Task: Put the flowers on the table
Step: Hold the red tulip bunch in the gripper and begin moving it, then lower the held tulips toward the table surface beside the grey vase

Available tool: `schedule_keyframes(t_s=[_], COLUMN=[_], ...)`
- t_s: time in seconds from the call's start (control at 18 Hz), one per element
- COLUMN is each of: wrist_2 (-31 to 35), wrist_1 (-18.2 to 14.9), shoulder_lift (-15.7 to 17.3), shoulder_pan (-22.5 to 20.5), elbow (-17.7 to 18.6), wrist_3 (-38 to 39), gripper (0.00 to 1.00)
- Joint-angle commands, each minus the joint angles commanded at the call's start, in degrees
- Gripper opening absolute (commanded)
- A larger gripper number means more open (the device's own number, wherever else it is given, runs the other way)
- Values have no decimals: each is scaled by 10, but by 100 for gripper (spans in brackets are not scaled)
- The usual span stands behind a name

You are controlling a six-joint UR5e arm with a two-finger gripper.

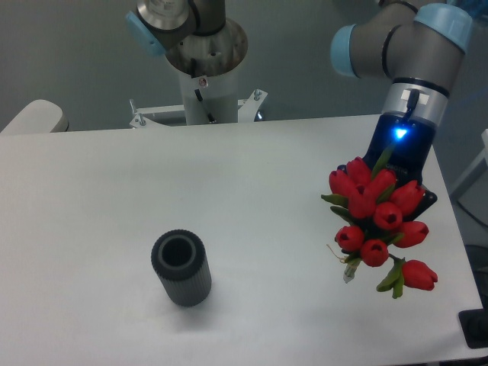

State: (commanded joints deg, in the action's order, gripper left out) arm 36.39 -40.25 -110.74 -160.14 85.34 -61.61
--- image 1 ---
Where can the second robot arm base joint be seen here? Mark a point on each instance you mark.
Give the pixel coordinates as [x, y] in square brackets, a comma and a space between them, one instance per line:
[158, 26]

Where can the white metal mounting bracket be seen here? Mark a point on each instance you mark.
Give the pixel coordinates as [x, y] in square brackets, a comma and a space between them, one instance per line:
[226, 111]

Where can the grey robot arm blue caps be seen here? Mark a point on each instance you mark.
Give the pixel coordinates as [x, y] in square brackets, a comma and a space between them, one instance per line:
[419, 46]

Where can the beige chair backrest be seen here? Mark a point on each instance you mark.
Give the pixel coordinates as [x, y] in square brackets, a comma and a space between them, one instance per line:
[40, 116]

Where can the red tulip bouquet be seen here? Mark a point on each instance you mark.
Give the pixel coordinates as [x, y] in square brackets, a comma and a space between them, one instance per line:
[380, 213]

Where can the dark grey ribbed vase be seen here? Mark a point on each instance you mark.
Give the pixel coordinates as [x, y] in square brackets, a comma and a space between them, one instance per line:
[179, 259]

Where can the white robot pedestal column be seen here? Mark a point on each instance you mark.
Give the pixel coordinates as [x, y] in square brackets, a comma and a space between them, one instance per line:
[207, 67]

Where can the black device at table edge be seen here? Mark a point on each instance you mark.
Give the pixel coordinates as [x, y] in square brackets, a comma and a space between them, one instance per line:
[474, 327]

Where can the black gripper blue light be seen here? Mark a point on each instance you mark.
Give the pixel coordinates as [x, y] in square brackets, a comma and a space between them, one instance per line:
[412, 140]

